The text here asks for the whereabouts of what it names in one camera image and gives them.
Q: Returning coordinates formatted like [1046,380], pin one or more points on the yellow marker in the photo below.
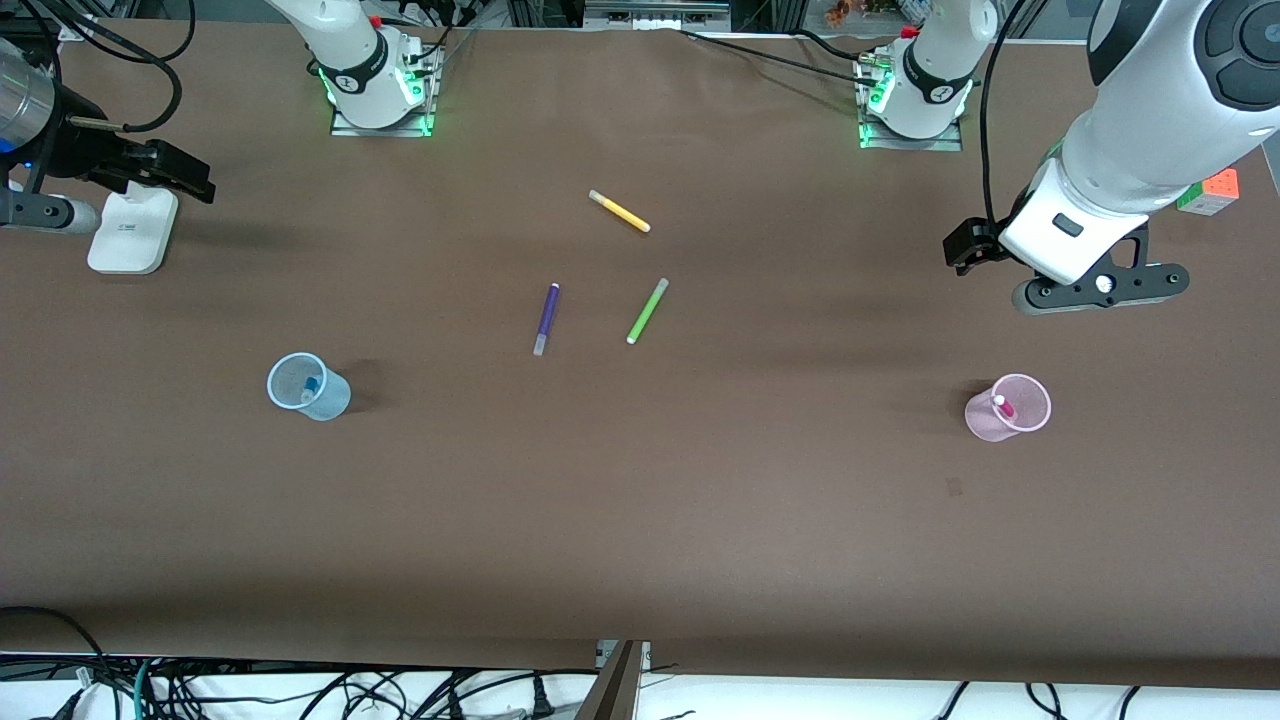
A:
[620,211]

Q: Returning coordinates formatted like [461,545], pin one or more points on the green marker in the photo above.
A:
[647,312]

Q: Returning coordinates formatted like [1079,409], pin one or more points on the colourful puzzle cube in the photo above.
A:
[1215,190]

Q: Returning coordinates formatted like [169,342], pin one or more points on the dark table leg bracket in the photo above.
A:
[612,690]

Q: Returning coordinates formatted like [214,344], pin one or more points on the blue marker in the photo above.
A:
[310,388]

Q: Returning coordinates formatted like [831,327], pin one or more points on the white desk lamp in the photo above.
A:
[130,240]

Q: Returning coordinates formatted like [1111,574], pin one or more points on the purple marker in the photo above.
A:
[547,315]

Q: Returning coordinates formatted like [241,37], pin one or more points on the aluminium frame rail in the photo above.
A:
[655,12]

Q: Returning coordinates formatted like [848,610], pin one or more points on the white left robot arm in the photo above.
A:
[1140,140]

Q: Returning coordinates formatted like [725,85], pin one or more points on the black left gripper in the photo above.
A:
[971,244]

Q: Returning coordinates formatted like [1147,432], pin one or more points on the pink mesh cup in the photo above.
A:
[985,420]

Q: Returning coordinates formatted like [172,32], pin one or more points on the pink marker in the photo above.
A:
[1004,407]

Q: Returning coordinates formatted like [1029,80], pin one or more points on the blue mesh cup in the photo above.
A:
[330,400]

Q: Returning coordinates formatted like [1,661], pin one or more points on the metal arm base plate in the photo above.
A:
[870,135]
[420,110]

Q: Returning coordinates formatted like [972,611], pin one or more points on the orange background object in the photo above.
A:
[848,10]

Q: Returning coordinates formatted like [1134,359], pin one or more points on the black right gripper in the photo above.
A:
[82,148]

